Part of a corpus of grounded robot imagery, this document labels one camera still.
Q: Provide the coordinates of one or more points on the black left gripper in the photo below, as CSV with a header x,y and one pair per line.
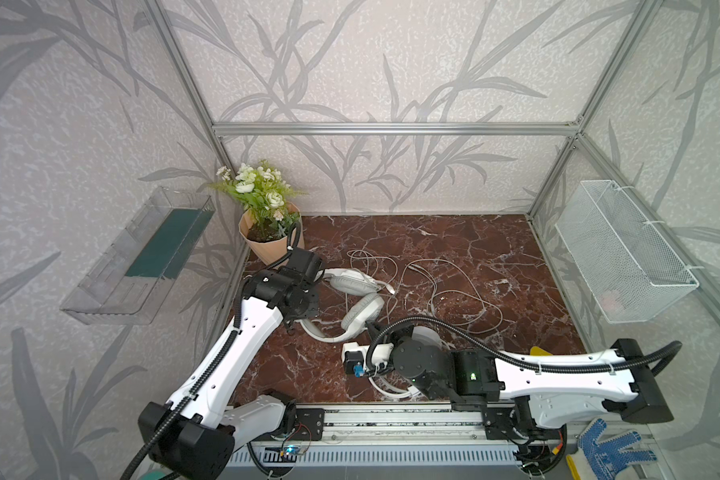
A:
x,y
311,267

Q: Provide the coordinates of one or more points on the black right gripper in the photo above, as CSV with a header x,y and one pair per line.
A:
x,y
378,365

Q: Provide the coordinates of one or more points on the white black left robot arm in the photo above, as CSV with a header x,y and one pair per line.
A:
x,y
186,434

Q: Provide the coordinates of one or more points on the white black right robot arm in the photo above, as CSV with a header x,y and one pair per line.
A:
x,y
565,388

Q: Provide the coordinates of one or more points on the peach flower pot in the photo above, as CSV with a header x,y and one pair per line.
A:
x,y
264,243

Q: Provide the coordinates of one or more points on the artificial green white plant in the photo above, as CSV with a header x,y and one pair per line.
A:
x,y
264,194

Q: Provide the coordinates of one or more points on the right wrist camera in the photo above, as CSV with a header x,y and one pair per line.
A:
x,y
354,362

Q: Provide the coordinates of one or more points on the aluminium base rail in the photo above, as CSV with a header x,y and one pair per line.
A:
x,y
387,434

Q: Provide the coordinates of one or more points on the clear plastic wall shelf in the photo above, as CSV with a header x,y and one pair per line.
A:
x,y
134,276

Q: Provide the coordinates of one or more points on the aluminium frame crossbar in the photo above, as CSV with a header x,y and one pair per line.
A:
x,y
230,129

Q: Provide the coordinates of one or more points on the white wire mesh basket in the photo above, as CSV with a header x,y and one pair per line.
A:
x,y
630,268

